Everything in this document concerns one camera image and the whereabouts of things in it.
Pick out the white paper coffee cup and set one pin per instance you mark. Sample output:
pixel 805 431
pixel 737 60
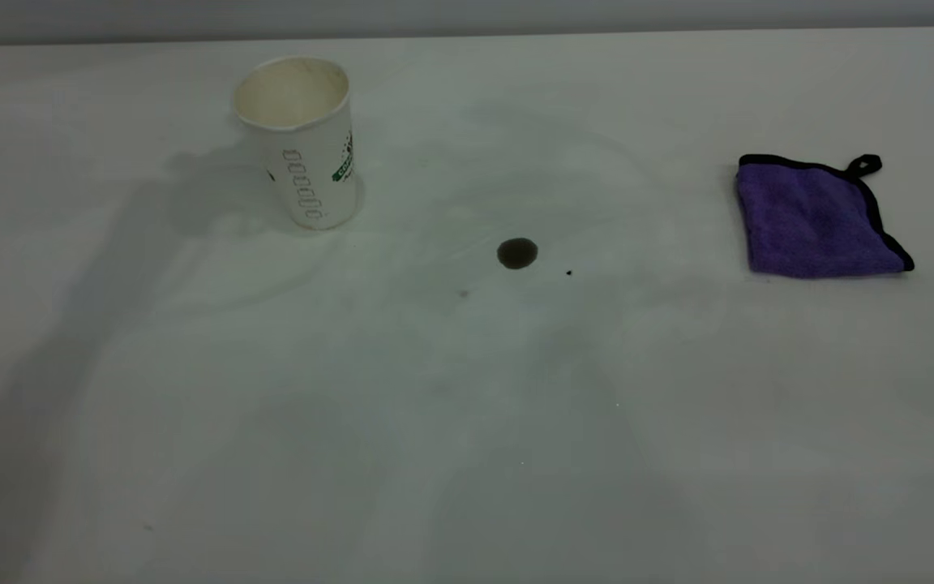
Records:
pixel 313 162

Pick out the purple microfiber cloth black trim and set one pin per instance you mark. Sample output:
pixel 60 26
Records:
pixel 816 219

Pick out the dark coffee spill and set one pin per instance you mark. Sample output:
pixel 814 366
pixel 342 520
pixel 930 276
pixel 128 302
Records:
pixel 517 254

